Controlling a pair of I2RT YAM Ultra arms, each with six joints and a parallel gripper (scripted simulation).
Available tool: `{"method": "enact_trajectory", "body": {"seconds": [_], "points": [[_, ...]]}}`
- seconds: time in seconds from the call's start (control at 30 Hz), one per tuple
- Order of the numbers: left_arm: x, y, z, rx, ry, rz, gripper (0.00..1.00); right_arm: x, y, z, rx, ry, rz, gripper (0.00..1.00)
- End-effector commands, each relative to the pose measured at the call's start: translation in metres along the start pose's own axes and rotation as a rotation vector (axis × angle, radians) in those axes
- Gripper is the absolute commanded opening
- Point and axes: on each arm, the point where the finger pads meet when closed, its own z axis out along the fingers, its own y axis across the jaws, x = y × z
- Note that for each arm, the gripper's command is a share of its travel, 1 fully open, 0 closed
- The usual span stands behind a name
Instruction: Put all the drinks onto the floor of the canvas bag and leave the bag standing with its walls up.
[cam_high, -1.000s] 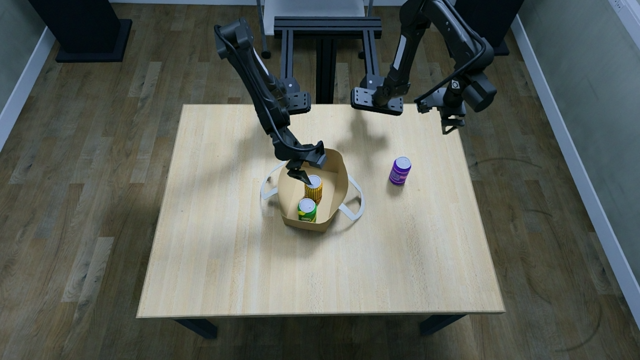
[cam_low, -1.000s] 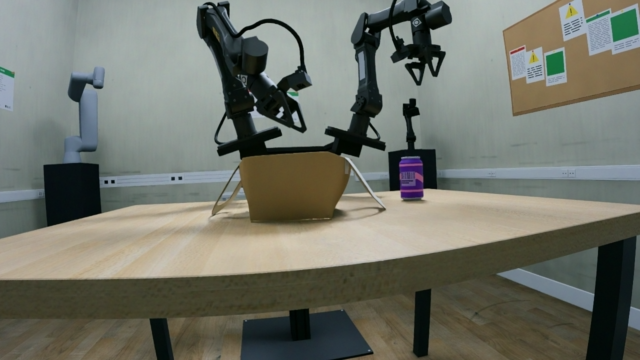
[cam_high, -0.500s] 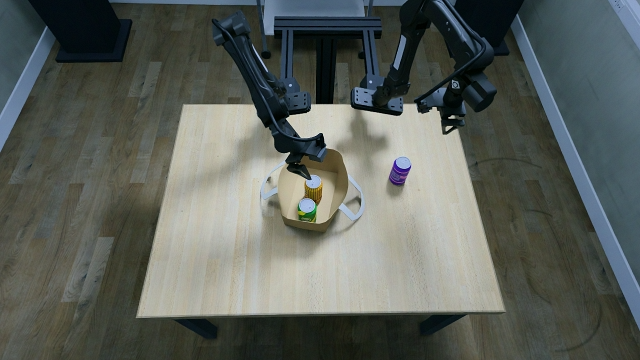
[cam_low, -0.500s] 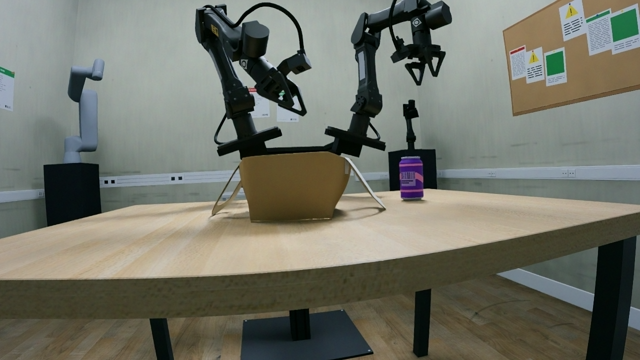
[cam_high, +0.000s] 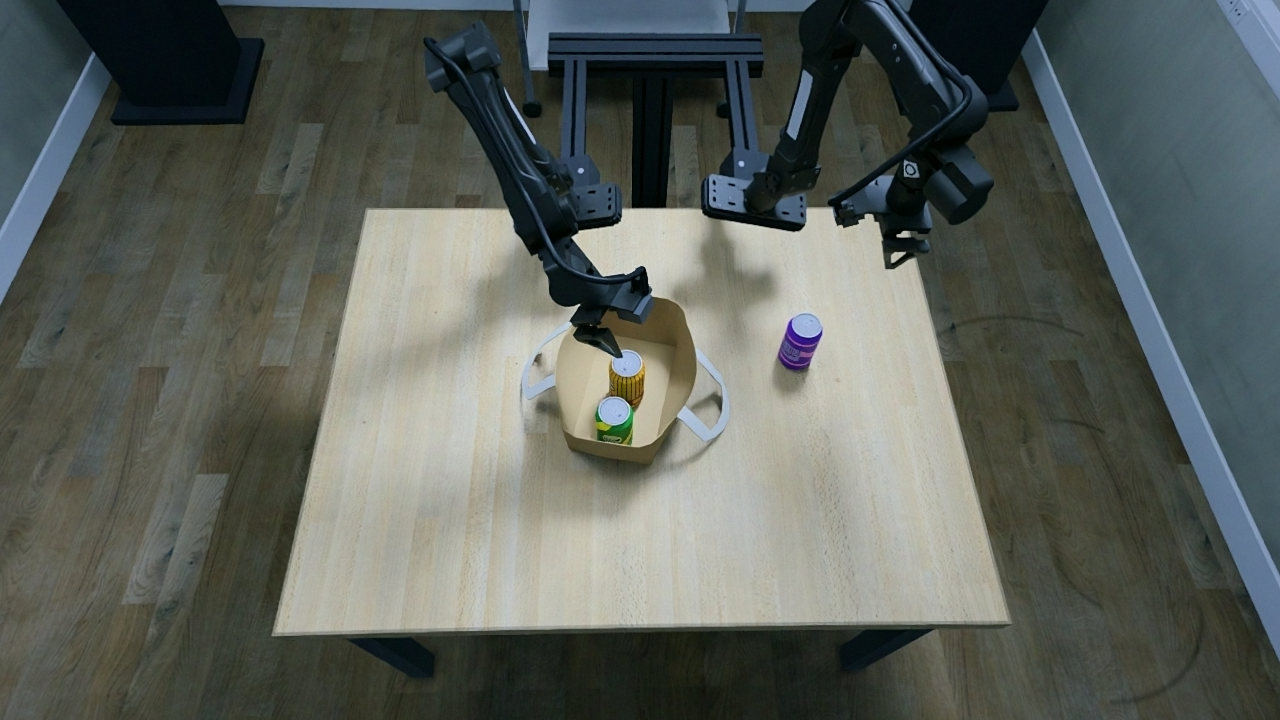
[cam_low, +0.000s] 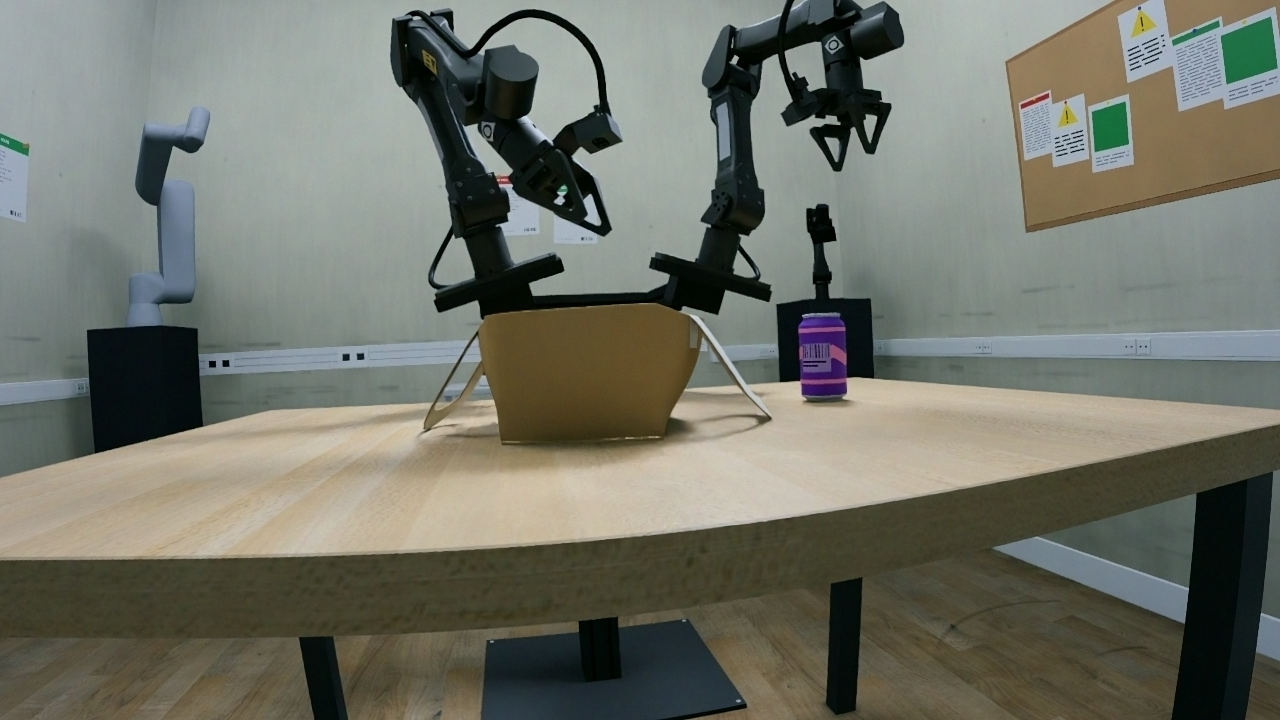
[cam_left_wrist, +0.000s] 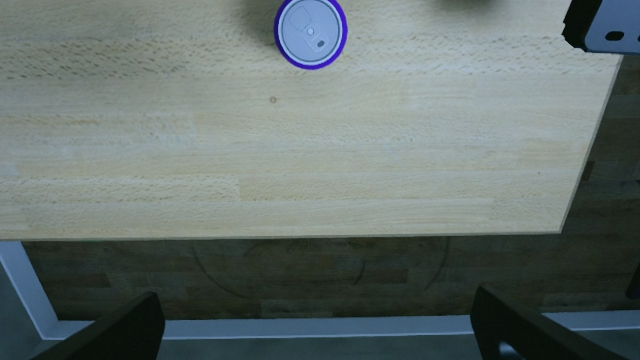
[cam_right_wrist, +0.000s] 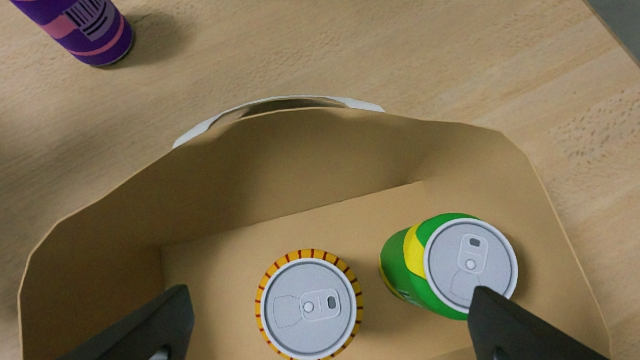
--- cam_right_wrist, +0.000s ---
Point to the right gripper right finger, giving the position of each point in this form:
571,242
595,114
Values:
500,329

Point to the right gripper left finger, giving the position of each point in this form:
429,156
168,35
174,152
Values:
158,330

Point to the tan bag floor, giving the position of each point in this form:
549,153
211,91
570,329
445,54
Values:
223,272

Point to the green and yellow drink can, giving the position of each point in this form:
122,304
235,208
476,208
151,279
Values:
436,264

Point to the purple drink can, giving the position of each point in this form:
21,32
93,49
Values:
93,31

